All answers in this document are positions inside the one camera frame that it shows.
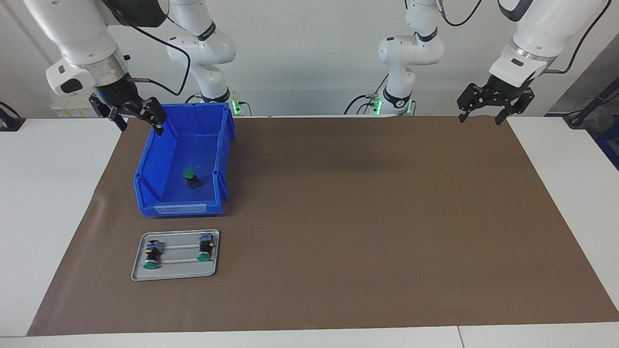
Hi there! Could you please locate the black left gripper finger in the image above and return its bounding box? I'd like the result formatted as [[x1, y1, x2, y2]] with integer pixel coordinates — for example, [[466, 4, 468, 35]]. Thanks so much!
[[494, 88, 535, 126], [457, 83, 489, 124]]

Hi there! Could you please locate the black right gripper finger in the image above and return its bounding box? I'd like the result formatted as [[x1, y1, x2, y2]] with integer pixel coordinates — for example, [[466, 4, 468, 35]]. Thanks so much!
[[88, 94, 128, 132], [123, 97, 168, 136]]

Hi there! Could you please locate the green push button switch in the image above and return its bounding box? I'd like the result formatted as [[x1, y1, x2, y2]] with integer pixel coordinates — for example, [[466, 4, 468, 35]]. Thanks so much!
[[196, 233, 216, 262], [182, 168, 202, 190], [144, 239, 164, 270]]

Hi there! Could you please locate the black tripod stand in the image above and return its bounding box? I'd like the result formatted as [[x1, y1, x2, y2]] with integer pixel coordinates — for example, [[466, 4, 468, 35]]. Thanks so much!
[[563, 77, 619, 129]]

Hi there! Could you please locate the blue plastic storage bin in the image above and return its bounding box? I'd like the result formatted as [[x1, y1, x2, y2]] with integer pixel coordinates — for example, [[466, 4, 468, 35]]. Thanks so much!
[[133, 102, 236, 217]]

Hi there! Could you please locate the blue crate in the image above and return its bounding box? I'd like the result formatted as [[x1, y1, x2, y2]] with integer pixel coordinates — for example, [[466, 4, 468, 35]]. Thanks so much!
[[596, 121, 619, 171]]

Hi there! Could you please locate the silver metal tray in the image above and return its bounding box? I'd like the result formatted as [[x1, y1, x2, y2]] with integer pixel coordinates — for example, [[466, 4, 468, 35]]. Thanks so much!
[[131, 229, 221, 282]]

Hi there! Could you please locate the brown table mat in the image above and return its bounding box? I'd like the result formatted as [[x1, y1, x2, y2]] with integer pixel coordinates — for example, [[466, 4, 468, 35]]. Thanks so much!
[[27, 115, 619, 336]]

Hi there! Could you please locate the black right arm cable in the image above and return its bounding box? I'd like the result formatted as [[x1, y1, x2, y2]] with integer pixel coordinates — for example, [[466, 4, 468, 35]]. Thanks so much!
[[131, 22, 191, 97]]

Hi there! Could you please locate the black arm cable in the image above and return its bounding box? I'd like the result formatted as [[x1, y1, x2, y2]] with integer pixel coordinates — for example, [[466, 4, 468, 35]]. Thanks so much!
[[131, 22, 191, 97], [435, 0, 607, 75]]

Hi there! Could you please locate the white wall socket box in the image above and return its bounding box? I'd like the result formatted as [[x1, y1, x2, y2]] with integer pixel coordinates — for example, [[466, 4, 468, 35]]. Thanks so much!
[[51, 93, 104, 118]]

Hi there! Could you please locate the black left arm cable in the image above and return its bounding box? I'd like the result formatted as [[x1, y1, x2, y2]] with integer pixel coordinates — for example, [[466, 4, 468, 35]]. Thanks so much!
[[435, 0, 607, 75]]

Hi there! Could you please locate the black clamp mount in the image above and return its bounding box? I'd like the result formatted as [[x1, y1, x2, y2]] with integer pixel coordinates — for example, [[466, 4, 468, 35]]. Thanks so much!
[[0, 101, 26, 132]]

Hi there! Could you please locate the black base cable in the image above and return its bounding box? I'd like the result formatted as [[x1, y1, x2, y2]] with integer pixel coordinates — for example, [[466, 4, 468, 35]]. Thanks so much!
[[343, 94, 373, 116]]

